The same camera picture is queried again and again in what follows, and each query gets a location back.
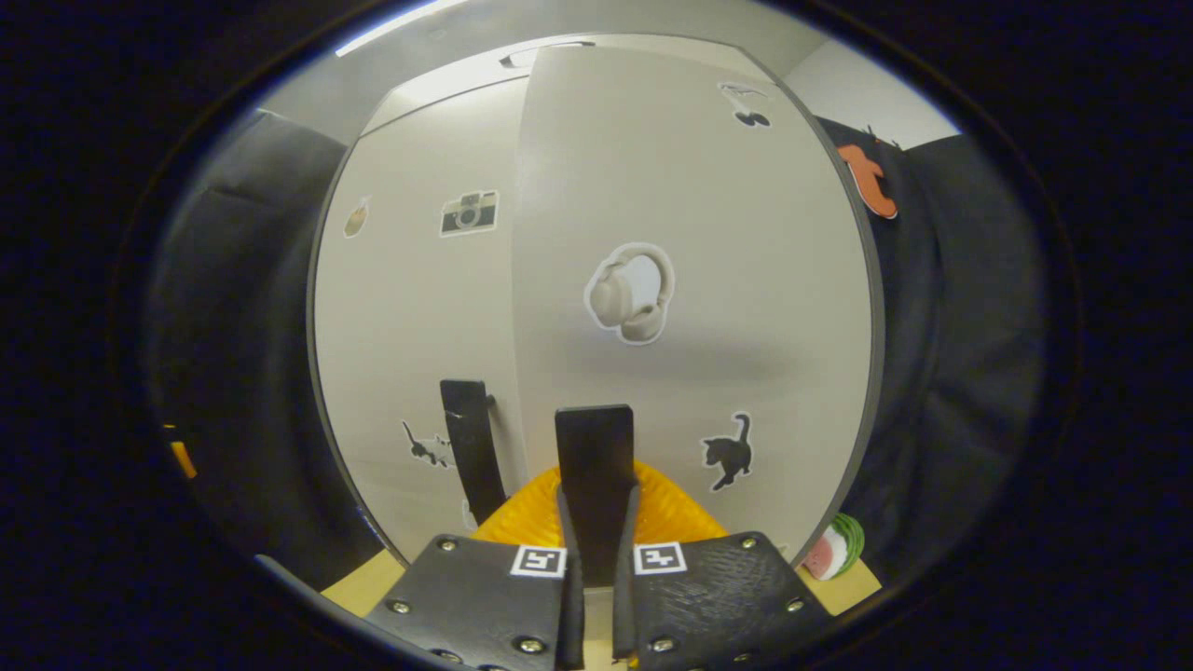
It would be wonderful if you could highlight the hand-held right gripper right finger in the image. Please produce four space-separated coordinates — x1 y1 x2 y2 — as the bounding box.
610 461 835 671

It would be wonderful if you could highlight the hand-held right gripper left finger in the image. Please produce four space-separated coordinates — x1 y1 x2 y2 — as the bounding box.
363 466 588 671

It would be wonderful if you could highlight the black door handle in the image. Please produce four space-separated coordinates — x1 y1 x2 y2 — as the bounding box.
555 404 639 588
440 379 509 527

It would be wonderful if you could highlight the white door with camera sticker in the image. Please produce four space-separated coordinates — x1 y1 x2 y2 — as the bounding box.
315 79 530 565

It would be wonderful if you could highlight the white door with headphones sticker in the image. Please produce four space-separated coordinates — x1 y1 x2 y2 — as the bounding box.
511 45 877 569

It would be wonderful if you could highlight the white double-door shoe cabinet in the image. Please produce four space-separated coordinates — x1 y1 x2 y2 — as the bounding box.
308 35 886 569

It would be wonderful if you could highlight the white cabinet drawer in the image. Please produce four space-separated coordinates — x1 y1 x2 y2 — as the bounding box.
359 35 597 136

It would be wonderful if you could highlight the toy watermelon slice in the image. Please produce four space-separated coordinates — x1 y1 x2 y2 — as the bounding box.
802 513 866 582

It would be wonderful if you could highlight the black backdrop cloth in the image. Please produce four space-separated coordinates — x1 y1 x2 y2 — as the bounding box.
149 107 1049 588

